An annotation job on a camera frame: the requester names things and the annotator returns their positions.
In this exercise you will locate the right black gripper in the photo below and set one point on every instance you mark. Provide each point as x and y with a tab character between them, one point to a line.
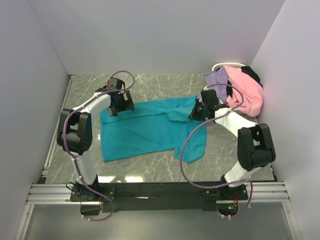
194	115

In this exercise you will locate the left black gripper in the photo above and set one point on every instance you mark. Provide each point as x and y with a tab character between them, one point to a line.
127	105

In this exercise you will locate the teal t shirt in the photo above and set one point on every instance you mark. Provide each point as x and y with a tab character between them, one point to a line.
153	126

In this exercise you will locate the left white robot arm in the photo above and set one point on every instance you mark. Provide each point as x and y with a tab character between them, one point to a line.
75	131

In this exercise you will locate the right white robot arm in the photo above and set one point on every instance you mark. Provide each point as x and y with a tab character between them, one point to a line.
255	148

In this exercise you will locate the purple t shirt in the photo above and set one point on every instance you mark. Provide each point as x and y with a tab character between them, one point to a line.
217	80

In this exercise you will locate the white laundry basket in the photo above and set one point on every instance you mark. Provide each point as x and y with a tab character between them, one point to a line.
227	64

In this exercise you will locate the pink t shirt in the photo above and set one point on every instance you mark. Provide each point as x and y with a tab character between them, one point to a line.
247	91

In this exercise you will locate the black t shirt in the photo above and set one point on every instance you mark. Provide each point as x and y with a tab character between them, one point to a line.
246	70

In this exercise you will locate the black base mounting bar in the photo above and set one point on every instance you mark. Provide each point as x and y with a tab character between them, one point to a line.
152	197

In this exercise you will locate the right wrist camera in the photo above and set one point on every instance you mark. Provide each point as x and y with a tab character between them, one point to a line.
209	97

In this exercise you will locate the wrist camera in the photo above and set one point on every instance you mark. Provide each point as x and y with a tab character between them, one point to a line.
115	84
209	97

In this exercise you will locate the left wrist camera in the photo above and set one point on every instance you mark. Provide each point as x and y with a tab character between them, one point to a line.
115	84

